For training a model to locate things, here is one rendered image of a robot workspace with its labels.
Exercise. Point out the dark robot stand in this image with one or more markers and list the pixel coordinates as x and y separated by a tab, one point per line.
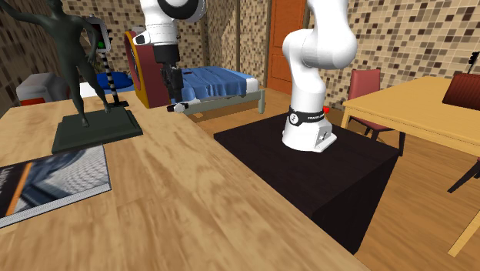
322	176

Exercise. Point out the red and yellow round clock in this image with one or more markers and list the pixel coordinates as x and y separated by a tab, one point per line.
148	78

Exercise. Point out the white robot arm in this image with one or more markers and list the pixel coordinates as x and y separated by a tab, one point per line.
307	86

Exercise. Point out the dark green figure statue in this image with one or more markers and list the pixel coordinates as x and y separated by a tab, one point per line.
71	45

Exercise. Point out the dark red chair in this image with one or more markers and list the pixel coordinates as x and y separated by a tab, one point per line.
463	92

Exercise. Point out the bed with blue cover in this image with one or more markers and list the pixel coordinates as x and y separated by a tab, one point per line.
215	80

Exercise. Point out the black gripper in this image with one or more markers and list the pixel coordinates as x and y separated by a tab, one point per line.
167	54

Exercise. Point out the blue cushion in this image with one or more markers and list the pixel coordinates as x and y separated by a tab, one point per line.
120	80

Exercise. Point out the toy traffic light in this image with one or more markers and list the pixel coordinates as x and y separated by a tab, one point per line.
100	35

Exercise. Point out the grey and black book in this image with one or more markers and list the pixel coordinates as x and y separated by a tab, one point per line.
56	180

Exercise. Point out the light wooden table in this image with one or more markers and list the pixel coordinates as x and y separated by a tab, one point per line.
412	109

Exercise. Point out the white and red box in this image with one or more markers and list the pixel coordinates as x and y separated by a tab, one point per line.
37	88

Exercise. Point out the orange door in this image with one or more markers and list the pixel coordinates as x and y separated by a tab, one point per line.
287	41

